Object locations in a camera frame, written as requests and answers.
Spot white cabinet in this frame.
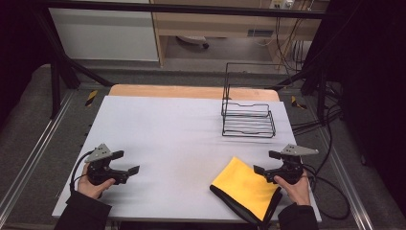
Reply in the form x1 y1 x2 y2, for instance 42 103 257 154
48 8 160 62

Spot black metal stand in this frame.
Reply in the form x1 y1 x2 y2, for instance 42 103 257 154
271 63 329 126
32 9 114 120

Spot black wire rack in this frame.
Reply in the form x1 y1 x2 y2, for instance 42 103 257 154
220 62 293 139

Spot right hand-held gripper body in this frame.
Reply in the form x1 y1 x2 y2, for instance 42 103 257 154
263 144 320 185

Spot hanging black cables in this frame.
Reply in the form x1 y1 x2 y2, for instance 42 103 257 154
276 17 307 71

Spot white table cover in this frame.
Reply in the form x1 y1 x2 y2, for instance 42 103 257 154
52 95 323 223

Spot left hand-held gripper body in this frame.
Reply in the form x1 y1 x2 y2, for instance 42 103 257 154
84 143 129 186

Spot black metal crossbar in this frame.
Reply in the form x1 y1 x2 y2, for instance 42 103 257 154
32 0 329 19

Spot yellow cloth with black backing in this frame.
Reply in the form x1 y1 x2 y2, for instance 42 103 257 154
209 156 283 226

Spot office chair base with caster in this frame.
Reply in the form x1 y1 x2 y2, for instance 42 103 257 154
176 34 210 50

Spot person's left hand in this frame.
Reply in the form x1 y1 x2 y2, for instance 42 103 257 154
77 163 116 199

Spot aluminium floor rail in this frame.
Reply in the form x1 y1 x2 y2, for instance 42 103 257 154
0 90 76 219
314 121 374 230

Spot light wooden desk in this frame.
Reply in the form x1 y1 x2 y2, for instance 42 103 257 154
149 0 329 66

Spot right hand-held gripper black cable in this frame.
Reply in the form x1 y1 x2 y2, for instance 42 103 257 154
303 164 351 221

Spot hand-held gripper black cable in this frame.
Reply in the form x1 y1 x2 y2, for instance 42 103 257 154
69 150 95 195
303 164 351 221

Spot yellow and black floor tape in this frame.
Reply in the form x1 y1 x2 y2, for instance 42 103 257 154
290 95 307 110
84 89 99 107

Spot person's right hand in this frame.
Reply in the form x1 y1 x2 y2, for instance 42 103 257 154
274 171 311 206

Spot bundle of black floor cables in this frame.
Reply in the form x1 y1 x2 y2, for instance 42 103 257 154
291 104 343 136

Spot left hand-held gripper black cable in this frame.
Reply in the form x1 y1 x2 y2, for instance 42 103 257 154
69 150 95 195

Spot white power strip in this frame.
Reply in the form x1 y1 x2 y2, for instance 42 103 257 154
269 0 295 10

